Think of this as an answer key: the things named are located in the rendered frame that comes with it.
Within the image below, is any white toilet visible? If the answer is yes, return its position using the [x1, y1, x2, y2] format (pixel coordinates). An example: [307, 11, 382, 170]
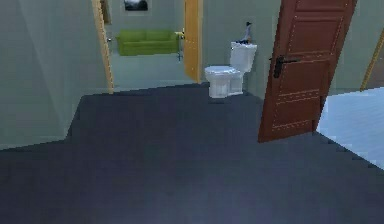
[204, 41, 258, 99]

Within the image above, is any yellow room door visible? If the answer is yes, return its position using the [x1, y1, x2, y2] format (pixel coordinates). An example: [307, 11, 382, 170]
[183, 0, 204, 84]

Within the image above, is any green sofa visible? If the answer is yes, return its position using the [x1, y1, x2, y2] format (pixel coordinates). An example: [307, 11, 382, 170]
[115, 28, 181, 57]

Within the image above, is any grey spray bottle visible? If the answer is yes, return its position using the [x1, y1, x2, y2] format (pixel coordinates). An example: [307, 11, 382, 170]
[235, 21, 253, 45]

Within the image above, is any red-brown room door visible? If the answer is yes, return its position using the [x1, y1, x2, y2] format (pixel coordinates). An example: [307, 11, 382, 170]
[257, 0, 358, 144]

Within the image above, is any dark framed picture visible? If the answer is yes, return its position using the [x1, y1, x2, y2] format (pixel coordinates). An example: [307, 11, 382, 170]
[123, 0, 149, 12]

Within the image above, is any black door handle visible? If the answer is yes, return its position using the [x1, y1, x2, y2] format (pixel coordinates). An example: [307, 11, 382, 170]
[269, 55, 302, 80]

